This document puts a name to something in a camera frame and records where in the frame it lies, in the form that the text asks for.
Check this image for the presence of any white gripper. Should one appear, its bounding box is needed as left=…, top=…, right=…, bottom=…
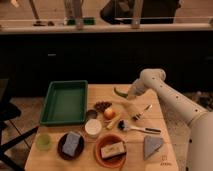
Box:
left=127, top=79, right=146, bottom=99

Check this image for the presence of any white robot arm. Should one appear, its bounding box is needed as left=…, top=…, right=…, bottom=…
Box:
left=128, top=69, right=213, bottom=171

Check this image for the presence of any green plastic tray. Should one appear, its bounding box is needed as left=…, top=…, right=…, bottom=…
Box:
left=40, top=80, right=88, bottom=126

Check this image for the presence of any yellow corn piece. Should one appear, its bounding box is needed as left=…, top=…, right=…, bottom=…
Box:
left=106, top=114, right=121, bottom=130

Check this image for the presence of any orange round fruit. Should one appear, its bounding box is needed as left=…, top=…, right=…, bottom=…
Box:
left=104, top=107, right=115, bottom=120

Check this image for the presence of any black dish brush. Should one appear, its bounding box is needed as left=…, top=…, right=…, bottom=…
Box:
left=118, top=120, right=161, bottom=134

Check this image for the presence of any brown pine cone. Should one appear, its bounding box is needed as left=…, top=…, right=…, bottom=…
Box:
left=94, top=101, right=112, bottom=112

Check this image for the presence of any small dark metal cup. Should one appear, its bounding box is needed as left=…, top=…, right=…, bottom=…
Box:
left=86, top=109, right=98, bottom=120

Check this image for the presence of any orange bowl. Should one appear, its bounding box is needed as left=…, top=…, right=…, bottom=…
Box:
left=94, top=134, right=127, bottom=169

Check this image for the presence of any white round cup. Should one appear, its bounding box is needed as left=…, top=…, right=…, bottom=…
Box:
left=85, top=119, right=102, bottom=137

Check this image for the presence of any grey triangular cloth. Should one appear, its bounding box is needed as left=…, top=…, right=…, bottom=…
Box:
left=143, top=136, right=164, bottom=160

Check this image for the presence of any beige sponge block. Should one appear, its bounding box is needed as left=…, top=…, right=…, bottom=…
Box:
left=101, top=142, right=126, bottom=159

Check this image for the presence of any dark brown plate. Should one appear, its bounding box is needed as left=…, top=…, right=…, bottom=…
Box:
left=57, top=131, right=84, bottom=160

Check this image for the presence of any blue grey sponge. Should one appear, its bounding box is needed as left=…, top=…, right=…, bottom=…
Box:
left=62, top=132, right=80, bottom=156

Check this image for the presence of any dark bag on shelf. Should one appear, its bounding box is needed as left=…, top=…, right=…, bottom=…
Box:
left=100, top=0, right=181, bottom=25

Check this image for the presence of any green box on shelf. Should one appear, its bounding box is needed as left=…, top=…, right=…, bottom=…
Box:
left=67, top=17, right=95, bottom=25

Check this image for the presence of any light green cup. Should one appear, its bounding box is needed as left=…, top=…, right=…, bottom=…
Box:
left=36, top=134, right=52, bottom=150

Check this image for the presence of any black chair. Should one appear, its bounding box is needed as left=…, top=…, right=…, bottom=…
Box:
left=0, top=78, right=38, bottom=171

